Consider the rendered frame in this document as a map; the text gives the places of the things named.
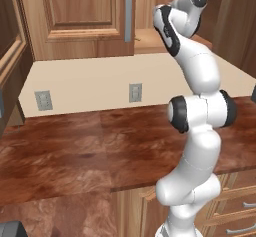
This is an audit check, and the wooden base cabinet door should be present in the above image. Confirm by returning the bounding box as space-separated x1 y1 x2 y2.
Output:
111 185 175 237

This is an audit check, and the wooden side cabinet door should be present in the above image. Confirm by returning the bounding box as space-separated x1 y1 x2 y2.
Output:
0 0 35 139

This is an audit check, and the tall wooden cabinet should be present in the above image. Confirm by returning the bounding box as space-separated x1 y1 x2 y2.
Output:
211 0 256 79

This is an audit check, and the wooden drawer front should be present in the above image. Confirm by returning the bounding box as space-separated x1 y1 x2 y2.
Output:
203 184 256 223
203 214 256 237

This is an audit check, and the dark grey rounded object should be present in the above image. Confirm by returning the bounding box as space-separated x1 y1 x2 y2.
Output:
0 220 30 237

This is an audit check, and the grey wall outlet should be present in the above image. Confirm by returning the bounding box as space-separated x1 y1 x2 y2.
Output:
34 89 54 112
128 82 144 104

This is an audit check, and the grey bar door handle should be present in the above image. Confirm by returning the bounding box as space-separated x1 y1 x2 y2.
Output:
124 0 134 43

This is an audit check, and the wooden wall cabinet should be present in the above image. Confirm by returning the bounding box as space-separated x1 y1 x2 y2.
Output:
134 0 213 55

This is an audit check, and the wooden wall cabinet door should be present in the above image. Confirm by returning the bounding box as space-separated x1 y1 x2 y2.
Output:
16 0 136 62

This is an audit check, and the grey drawer handle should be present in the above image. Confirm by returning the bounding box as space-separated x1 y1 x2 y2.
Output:
242 200 256 210
225 223 256 236

